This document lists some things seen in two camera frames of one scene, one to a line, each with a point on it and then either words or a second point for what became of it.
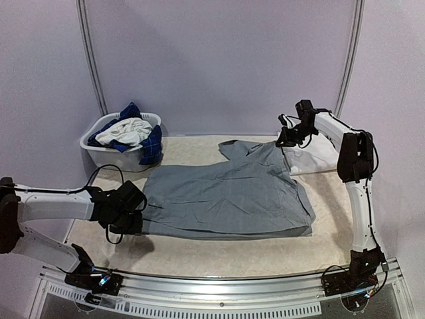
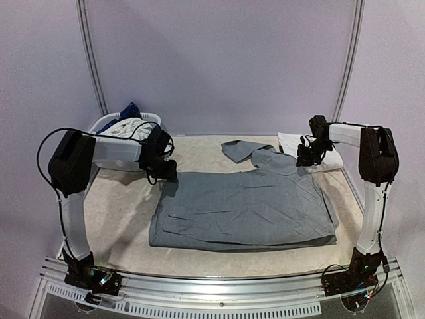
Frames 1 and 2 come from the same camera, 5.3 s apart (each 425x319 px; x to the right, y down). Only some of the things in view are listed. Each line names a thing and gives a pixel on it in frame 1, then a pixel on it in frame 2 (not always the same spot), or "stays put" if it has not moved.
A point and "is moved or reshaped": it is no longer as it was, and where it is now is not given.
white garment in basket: (133, 131) stays put
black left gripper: (136, 228) to (170, 174)
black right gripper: (287, 137) to (305, 156)
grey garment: (250, 194) is moved or reshaped
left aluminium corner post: (80, 6) stays put
